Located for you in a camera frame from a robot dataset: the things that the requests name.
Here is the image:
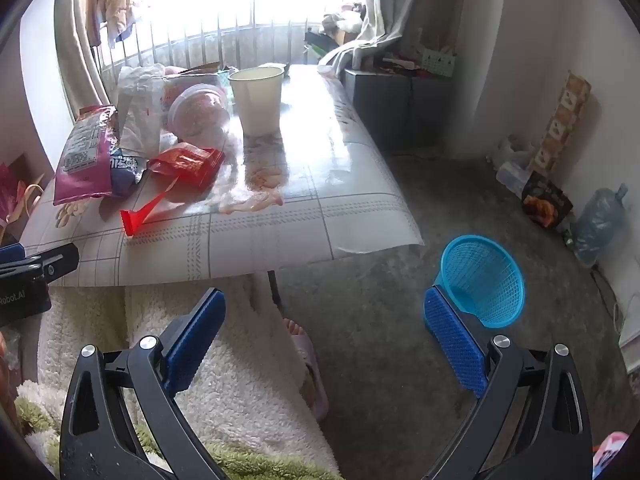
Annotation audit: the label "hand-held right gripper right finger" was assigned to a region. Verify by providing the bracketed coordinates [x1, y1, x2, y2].
[422, 285, 593, 480]

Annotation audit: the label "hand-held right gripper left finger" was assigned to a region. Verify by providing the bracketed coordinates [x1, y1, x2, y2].
[59, 287, 228, 480]

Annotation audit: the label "blue mesh wastebasket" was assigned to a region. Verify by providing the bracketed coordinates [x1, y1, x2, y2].
[433, 234, 526, 330]

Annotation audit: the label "purple snack bag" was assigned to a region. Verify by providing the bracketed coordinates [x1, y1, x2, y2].
[53, 104, 121, 206]

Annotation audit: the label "red snack packet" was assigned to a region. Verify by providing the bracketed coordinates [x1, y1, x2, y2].
[148, 142, 226, 189]

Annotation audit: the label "clear plastic lidded container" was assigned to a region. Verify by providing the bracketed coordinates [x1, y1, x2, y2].
[166, 81, 232, 142]

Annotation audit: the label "pink gift bag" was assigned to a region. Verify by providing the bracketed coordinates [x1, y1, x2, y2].
[0, 161, 47, 247]

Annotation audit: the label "person's white fleece pants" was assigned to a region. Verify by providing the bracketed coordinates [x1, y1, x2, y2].
[37, 272, 343, 480]

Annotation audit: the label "small blue snack packet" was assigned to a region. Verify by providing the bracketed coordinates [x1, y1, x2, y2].
[109, 149, 150, 197]

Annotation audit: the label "pink slipper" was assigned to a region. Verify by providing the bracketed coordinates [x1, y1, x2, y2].
[283, 317, 330, 422]

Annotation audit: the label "green fleece cloth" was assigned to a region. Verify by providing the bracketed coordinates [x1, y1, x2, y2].
[14, 379, 328, 480]

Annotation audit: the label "dark snack bag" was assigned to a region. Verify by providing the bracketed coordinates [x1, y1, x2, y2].
[521, 170, 574, 229]

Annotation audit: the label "pink printed cloth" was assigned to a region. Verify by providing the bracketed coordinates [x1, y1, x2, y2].
[592, 431, 629, 480]

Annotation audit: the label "large clear water jug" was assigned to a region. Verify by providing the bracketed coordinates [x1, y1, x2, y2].
[569, 183, 629, 268]

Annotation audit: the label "crumpled white plastic bag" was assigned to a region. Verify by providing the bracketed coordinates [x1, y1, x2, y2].
[492, 134, 535, 197]

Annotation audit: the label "printed plastic tablecloth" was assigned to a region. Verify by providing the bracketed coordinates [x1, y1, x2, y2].
[20, 62, 425, 288]

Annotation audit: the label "beige curtain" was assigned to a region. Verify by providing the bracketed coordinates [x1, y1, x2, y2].
[54, 0, 117, 123]

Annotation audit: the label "white paper cup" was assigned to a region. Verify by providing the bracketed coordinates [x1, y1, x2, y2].
[228, 66, 285, 137]

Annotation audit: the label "dark grey cabinet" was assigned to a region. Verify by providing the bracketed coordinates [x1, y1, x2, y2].
[341, 66, 453, 152]

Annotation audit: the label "tall printed cardboard box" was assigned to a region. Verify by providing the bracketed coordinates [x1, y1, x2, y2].
[529, 70, 592, 177]

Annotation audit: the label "hanging quilted clothes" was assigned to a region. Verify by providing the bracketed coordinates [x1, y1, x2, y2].
[84, 0, 153, 50]

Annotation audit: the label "metal window railing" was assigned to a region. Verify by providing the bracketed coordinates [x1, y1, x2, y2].
[97, 15, 326, 81]

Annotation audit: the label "green dotted box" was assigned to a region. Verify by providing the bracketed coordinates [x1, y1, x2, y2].
[421, 44, 457, 79]

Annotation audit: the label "grey curtain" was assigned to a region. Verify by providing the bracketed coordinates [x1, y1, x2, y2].
[327, 0, 473, 72]

